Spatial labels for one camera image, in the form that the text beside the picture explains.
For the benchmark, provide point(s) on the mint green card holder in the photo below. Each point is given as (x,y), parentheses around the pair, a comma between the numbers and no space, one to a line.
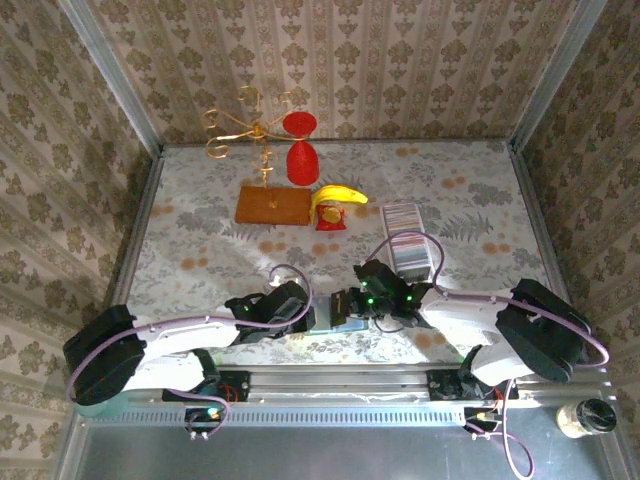
(324,315)

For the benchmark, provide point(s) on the aluminium corner post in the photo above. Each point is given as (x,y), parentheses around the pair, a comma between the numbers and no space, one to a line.
(555,75)
(110,75)

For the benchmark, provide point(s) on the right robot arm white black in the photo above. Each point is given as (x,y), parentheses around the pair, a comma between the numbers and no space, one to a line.
(460,320)

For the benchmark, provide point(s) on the yellow banana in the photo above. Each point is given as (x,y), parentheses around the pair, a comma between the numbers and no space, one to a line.
(340,194)

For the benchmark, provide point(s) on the floral tablecloth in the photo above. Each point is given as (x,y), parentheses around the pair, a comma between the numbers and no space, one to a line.
(225,250)

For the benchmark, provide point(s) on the aluminium table side rail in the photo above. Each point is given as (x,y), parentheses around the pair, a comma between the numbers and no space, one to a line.
(537,225)
(137,225)

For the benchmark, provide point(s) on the perforated metal strip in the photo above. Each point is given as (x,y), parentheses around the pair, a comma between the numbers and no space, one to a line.
(325,414)

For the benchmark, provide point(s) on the red chips bag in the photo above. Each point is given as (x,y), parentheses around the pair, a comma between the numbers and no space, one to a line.
(330,218)

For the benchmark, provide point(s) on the aluminium front rail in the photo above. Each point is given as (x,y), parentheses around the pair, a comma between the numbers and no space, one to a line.
(340,382)

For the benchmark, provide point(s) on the glass jar black lid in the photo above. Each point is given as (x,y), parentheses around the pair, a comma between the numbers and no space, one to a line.
(585,420)

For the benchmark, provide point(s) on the red goblet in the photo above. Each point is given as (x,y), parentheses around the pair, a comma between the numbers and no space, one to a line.
(301,162)

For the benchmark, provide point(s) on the grey metal shelf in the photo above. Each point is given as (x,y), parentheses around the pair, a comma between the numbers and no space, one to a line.
(300,455)

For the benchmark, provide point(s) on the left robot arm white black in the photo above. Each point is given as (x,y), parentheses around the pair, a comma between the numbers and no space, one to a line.
(190,335)

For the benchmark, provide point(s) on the clear box of striped cards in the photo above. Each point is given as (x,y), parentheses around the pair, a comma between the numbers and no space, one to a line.
(405,215)

